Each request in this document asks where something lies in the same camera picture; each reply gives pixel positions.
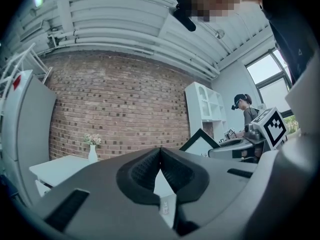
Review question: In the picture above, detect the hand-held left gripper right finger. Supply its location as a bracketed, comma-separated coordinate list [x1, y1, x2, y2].
[159, 147, 260, 237]

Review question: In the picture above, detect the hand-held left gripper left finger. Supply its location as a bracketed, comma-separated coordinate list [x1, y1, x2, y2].
[31, 147, 180, 240]

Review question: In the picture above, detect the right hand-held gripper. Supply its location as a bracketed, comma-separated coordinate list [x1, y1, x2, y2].
[208, 106, 288, 162]

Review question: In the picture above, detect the black framed picture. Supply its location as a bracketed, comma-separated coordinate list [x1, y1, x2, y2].
[179, 128, 221, 159]

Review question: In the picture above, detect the white vase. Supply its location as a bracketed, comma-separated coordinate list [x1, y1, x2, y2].
[87, 144, 98, 164]

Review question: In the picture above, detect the pink flower bouquet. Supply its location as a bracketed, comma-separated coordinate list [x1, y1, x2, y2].
[83, 133, 102, 146]

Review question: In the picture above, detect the white shelf cabinet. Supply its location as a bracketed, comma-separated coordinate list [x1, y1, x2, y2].
[184, 81, 228, 138]

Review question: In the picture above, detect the window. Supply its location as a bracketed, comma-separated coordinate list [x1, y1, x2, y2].
[246, 47, 301, 137]

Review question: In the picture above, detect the white refrigerator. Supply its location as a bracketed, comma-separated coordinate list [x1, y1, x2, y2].
[1, 69, 58, 206]

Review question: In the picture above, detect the white ladder rack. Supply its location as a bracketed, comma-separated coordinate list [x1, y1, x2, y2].
[0, 42, 53, 115]

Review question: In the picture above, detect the person's black printed t-shirt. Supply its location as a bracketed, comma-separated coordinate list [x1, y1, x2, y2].
[259, 0, 316, 85]

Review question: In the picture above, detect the white ceiling pipe bundle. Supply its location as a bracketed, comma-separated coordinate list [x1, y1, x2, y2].
[48, 27, 221, 79]

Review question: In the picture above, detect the black head-worn camera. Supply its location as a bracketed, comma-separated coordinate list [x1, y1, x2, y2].
[169, 0, 197, 32]

